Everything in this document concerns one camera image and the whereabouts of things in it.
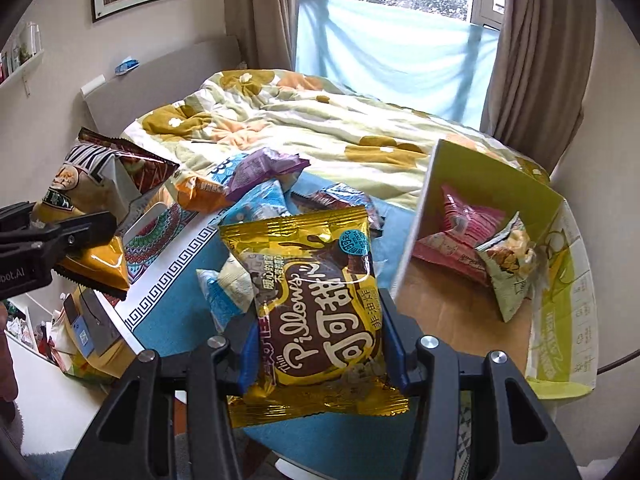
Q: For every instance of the light blue snack packet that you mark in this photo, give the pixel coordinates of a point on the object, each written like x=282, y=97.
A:
x=260, y=202

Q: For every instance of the yellow floral quilt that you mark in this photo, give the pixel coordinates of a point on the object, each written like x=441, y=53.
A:
x=310, y=125

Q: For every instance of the blue tissue pack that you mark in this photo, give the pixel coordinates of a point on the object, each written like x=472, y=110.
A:
x=127, y=66

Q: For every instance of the pale green snack packet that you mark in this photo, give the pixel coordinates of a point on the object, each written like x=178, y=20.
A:
x=510, y=270

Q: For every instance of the small white box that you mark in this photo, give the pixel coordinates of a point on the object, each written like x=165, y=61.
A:
x=93, y=84

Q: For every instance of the dark red snack packet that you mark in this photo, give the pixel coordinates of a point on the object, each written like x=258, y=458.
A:
x=340, y=202

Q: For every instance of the orange snack packet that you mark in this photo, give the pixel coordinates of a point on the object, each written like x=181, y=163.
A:
x=197, y=192

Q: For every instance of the green printed cardboard box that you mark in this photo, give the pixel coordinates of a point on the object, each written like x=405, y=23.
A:
x=470, y=180

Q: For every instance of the gold chocolate snack packet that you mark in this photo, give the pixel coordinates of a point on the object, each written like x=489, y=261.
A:
x=320, y=320

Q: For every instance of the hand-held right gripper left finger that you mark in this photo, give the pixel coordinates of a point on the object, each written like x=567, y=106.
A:
x=248, y=367

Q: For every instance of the beige curtain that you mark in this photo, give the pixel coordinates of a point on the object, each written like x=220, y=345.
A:
x=260, y=10
x=545, y=60

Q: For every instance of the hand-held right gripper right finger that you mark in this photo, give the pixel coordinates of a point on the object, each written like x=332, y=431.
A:
x=396, y=345

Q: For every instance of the large brown yellow snack bag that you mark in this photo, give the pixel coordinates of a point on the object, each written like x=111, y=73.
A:
x=95, y=170

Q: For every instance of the purple snack packet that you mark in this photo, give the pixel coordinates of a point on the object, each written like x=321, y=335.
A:
x=265, y=167

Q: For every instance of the mandala patterned cloth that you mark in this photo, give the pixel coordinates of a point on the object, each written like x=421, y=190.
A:
x=160, y=255

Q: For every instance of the pink snack packet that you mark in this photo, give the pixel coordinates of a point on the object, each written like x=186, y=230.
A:
x=460, y=235

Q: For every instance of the white wall shelf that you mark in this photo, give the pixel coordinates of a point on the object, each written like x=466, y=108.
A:
x=22, y=67

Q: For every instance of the blue white snack packet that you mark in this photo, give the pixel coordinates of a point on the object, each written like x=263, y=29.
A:
x=225, y=290

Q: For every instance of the grey bed headboard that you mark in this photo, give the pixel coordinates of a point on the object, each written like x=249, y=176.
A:
x=170, y=75

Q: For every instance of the blue tablecloth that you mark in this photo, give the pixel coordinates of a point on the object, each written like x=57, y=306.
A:
x=200, y=305

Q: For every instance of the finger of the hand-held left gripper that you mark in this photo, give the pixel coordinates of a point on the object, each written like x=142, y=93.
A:
x=15, y=217
x=75, y=235

